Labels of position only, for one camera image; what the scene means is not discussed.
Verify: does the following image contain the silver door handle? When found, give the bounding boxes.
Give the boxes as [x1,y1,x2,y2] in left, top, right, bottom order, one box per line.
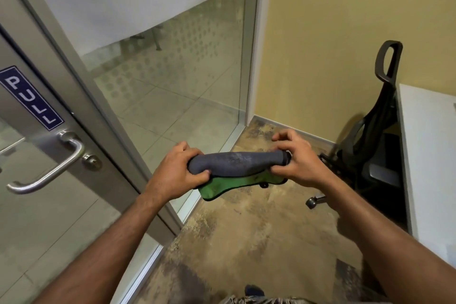
[6,130,86,195]

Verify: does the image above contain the furniture legs behind glass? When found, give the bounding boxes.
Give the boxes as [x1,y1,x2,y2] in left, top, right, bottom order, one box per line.
[129,24,165,52]

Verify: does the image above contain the person's right hand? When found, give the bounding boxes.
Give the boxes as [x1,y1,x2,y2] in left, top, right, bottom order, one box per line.
[270,129,338,190]

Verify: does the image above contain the person's right forearm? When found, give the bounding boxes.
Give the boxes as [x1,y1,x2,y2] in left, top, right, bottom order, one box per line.
[313,172,456,304]

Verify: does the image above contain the white desk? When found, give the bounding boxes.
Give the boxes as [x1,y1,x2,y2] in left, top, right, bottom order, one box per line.
[396,84,456,269]

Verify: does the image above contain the person's left hand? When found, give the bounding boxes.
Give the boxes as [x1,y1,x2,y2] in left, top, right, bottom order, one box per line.
[144,141,213,205]

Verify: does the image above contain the glass door with metal frame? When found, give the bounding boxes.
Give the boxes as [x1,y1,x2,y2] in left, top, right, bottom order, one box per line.
[0,0,184,304]

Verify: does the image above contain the silver door lock cylinder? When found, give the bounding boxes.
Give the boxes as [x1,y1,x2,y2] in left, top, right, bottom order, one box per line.
[83,154,103,172]

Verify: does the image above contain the patterned shorts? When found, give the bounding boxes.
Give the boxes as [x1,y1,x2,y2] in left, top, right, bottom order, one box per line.
[218,294,358,304]

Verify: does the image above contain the grey cloth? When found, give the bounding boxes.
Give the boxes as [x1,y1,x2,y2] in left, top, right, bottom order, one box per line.
[188,151,293,177]

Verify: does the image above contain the green cloth with black edge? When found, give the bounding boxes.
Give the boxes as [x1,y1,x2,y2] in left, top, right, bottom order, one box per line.
[198,175,289,202]

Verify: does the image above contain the glass partition panel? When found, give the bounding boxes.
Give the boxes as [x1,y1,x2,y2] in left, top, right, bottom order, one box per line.
[21,0,276,224]

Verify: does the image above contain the black office chair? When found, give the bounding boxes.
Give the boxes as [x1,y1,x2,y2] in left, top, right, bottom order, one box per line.
[305,40,405,210]

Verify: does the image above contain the person's left forearm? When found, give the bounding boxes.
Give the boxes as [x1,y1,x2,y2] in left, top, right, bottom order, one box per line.
[34,186,173,304]

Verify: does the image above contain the blue door sign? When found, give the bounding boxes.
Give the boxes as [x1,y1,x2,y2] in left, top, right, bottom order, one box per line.
[0,66,65,132]

